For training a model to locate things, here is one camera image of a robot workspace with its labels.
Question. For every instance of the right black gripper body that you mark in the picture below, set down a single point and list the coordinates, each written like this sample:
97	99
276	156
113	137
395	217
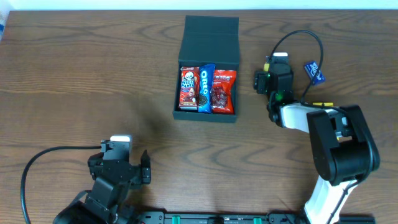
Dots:
259	81

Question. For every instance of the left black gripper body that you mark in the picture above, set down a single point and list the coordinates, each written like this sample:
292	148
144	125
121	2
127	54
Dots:
123	173

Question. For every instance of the yellow gum canister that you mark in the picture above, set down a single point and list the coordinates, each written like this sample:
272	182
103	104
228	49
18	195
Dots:
266	67

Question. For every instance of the blue Eclipse mint tin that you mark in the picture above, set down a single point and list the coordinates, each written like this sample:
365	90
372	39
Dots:
313	73

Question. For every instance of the red candy bag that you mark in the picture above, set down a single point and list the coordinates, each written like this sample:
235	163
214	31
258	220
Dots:
221	97

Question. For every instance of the yellow Julie's biscuit packet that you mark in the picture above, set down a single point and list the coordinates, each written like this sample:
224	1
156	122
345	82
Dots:
323	104

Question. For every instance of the blue Oreo cookie pack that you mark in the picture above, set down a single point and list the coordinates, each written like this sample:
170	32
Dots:
206	81

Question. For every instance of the dark green box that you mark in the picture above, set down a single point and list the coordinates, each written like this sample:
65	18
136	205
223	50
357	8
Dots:
208	39

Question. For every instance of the Hello Panda biscuit box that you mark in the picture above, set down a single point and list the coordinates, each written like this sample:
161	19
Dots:
189	88

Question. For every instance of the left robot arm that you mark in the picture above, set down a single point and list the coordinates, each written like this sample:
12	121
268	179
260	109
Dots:
98	205

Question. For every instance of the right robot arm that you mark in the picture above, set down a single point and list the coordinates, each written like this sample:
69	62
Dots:
343	150

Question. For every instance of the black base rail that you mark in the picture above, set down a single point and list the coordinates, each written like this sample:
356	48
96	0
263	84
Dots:
189	218

